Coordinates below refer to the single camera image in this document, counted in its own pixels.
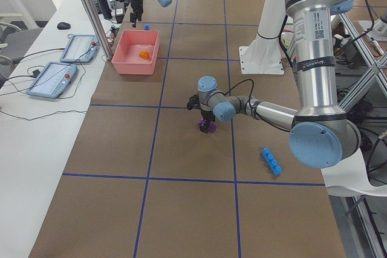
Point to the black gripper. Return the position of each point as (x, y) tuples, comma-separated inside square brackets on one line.
[(207, 116), (136, 5)]

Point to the purple block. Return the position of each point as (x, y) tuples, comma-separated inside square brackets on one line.
[(206, 126)]

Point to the orange block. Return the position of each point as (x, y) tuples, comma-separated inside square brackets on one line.
[(144, 55)]

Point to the pink plastic box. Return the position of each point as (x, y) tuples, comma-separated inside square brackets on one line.
[(126, 60)]

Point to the black bottle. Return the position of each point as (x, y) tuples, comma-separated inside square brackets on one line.
[(105, 9)]

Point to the far teach pendant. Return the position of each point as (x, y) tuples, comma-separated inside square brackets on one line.
[(81, 48)]

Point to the teach pendant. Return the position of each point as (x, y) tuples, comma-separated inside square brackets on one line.
[(53, 80), (81, 48)]

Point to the black computer mouse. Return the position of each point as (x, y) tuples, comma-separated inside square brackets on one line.
[(63, 26)]

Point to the long blue block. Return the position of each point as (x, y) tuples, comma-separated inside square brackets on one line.
[(272, 163)]

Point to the near teach pendant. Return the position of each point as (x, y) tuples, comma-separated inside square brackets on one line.
[(53, 80)]

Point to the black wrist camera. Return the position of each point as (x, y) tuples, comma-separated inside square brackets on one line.
[(193, 102)]

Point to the aluminium frame post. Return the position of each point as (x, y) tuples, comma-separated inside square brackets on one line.
[(97, 27)]

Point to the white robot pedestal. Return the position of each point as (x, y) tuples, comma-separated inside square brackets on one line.
[(263, 55)]

